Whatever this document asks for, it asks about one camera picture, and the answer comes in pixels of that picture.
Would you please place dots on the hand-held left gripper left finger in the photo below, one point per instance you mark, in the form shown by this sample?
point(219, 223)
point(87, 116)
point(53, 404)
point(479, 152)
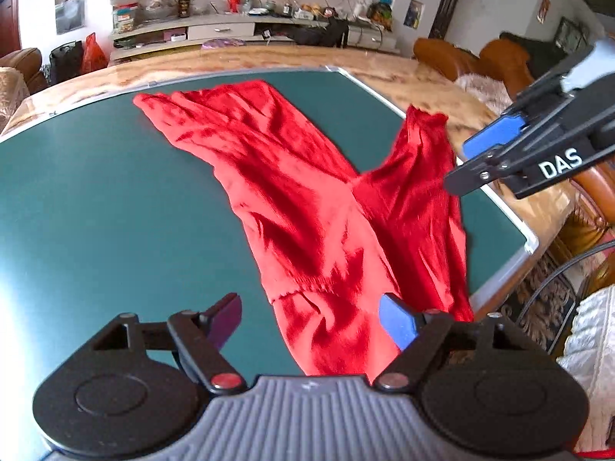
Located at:
point(226, 319)

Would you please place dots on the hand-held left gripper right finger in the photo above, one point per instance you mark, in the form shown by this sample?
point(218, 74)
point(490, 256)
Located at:
point(396, 321)

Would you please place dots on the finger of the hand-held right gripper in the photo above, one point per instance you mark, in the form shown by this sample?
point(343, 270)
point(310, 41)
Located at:
point(495, 137)
point(538, 98)

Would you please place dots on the red pants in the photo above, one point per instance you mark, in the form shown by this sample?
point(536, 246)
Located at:
point(298, 211)

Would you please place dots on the white fluffy cushion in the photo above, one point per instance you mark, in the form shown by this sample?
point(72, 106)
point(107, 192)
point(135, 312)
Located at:
point(480, 89)

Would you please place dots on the brown leather armchair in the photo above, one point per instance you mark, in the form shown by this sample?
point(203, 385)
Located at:
point(447, 57)

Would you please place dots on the black hanging scroll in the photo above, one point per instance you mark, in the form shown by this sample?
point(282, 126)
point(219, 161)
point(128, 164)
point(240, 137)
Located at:
point(449, 0)

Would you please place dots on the patterned carpet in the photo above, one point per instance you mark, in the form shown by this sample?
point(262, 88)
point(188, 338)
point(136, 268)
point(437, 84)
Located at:
point(543, 307)

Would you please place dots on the white quilted cloth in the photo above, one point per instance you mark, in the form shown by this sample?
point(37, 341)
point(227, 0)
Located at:
point(593, 345)

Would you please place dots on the black backpack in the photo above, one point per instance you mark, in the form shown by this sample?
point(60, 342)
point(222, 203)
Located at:
point(319, 33)

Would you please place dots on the white TV cabinet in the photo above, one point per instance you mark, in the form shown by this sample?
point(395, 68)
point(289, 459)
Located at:
point(221, 29)

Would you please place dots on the red cup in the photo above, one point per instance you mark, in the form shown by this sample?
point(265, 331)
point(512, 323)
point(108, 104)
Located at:
point(234, 4)

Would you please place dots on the red plastic bag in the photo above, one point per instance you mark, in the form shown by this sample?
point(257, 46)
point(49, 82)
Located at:
point(93, 55)

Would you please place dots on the black bag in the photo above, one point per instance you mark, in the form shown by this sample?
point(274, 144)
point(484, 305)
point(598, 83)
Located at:
point(66, 62)

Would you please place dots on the quilted beige sofa cover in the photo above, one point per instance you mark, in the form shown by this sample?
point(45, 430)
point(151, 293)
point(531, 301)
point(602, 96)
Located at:
point(10, 98)

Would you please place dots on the dark glass jar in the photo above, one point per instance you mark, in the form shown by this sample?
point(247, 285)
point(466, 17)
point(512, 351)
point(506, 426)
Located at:
point(184, 6)

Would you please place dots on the stack of food containers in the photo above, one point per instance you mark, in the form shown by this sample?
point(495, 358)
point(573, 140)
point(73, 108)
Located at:
point(126, 12)

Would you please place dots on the brown leather sofa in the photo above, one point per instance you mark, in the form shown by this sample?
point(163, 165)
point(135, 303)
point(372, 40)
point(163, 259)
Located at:
point(24, 65)

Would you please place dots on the small wall poster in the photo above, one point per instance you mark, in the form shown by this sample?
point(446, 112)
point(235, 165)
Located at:
point(413, 13)

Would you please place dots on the green board with silver frame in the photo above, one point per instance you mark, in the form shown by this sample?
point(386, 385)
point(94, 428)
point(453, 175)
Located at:
point(96, 211)

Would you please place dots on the white wall panel box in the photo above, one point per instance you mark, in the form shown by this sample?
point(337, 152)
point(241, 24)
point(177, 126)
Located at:
point(69, 9)

